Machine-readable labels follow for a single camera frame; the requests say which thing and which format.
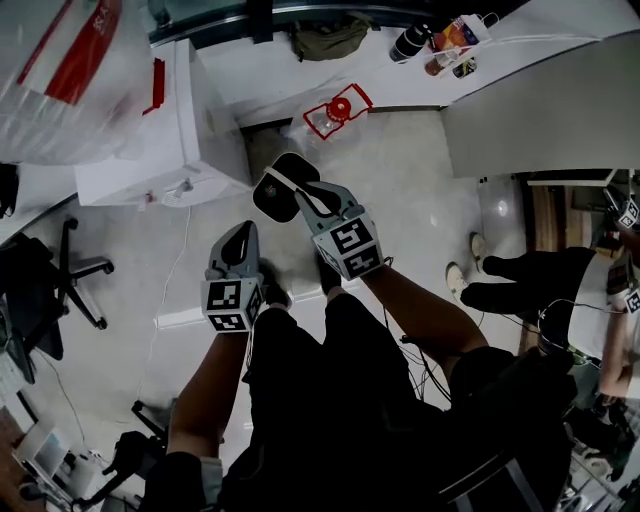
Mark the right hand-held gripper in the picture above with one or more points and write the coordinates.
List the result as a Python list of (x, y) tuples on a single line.
[(350, 245)]

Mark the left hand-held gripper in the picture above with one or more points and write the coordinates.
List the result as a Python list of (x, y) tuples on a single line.
[(225, 300)]

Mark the black oval pad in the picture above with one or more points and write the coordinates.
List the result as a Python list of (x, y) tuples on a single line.
[(280, 205)]

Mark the person's right forearm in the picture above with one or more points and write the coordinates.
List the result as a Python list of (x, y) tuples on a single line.
[(430, 320)]

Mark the person's left forearm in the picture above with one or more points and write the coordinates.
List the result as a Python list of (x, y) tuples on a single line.
[(205, 395)]

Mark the person's left shoe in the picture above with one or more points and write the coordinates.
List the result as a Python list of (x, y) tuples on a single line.
[(277, 292)]

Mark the person's shoe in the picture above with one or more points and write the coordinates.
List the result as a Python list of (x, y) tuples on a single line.
[(277, 292), (329, 280)]

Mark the person's right shoe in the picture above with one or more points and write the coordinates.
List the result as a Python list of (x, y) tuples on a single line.
[(329, 280)]

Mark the white water dispenser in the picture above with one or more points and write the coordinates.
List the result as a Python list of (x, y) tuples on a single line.
[(200, 125)]

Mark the olive green bag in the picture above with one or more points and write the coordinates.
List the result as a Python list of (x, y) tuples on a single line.
[(327, 40)]

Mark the black thermos bottle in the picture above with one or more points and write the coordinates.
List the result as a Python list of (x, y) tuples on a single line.
[(407, 45)]

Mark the brown jar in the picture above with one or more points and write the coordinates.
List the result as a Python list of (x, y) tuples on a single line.
[(440, 65)]

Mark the person's black clothing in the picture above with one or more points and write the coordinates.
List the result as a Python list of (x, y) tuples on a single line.
[(340, 415)]

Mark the dark drink can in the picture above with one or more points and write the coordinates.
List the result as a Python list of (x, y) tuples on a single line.
[(465, 69)]

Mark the black office chair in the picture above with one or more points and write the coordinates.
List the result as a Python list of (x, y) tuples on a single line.
[(30, 295)]

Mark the colourful snack packet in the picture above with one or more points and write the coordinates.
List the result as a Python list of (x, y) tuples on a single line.
[(465, 32)]

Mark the black wheeled chair base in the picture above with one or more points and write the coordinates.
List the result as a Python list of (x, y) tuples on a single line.
[(127, 450)]

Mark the white metal locker cabinet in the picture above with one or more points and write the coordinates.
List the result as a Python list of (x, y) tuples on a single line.
[(540, 110)]

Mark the black bag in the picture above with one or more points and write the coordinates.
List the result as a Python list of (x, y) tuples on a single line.
[(7, 190)]

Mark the clear plastic bag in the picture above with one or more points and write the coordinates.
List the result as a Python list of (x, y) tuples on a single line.
[(50, 100)]

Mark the white laptop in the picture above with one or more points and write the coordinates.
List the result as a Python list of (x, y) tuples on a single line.
[(42, 450)]

